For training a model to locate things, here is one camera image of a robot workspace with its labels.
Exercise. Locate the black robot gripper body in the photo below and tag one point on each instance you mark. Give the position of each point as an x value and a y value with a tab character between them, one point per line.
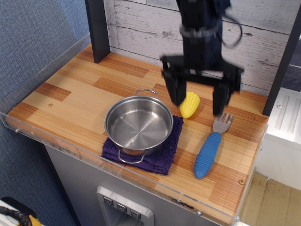
202	61

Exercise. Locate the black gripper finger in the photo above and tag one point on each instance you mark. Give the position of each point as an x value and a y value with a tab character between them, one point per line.
221	96
176	87

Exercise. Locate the stainless steel pot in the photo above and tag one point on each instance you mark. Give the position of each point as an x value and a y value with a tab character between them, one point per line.
138	125

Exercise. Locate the blue handled grey spatula fork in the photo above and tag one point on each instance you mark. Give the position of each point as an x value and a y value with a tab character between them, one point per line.
208	151

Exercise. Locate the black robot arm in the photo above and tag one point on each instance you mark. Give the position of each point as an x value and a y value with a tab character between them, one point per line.
203	16

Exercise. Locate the yellow toy corn cob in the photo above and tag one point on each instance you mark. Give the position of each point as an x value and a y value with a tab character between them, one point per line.
189	105

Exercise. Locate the purple folded cloth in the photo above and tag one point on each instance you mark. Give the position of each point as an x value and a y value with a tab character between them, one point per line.
159	162

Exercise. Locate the white appliance at right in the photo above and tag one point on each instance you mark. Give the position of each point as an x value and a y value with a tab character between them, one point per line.
279	155

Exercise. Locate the grey cabinet with button panel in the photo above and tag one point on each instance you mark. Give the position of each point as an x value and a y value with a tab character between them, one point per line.
101	197

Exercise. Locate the yellow object bottom left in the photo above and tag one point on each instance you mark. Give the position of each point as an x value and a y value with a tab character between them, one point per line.
32	221

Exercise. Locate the black right frame post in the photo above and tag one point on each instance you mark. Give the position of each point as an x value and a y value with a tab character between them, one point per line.
284	63

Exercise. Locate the black frame post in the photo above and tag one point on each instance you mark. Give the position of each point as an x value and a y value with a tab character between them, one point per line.
98	29
284	63

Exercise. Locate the black left frame post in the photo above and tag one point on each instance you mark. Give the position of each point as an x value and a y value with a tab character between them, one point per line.
98	29

